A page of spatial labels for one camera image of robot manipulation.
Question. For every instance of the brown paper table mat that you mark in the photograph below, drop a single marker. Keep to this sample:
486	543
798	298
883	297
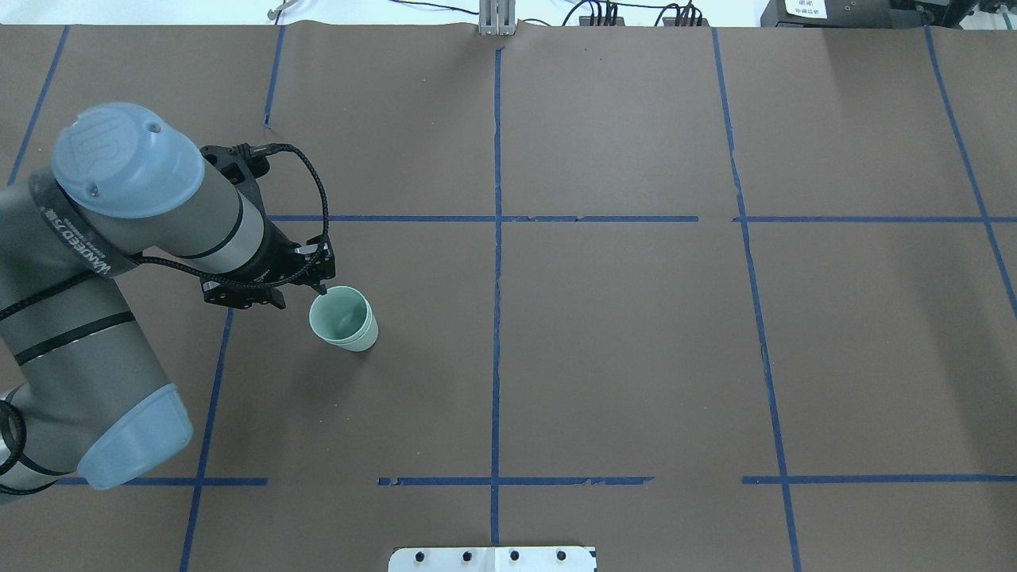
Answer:
705	300

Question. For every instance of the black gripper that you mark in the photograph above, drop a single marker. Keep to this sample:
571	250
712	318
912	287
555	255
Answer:
272	257

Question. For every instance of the white camera stand pillar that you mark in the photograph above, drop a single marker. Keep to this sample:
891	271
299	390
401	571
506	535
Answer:
519	558

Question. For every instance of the black box device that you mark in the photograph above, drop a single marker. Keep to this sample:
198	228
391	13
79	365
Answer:
841	15

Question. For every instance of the orange black connector module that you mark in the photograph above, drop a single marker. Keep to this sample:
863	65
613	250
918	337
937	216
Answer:
601	15

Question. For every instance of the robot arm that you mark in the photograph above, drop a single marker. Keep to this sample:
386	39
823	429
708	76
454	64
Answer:
124	189

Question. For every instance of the mint green cup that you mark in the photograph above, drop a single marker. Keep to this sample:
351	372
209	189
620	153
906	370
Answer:
340	316

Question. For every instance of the aluminium frame post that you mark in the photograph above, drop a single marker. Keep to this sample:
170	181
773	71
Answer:
497	18

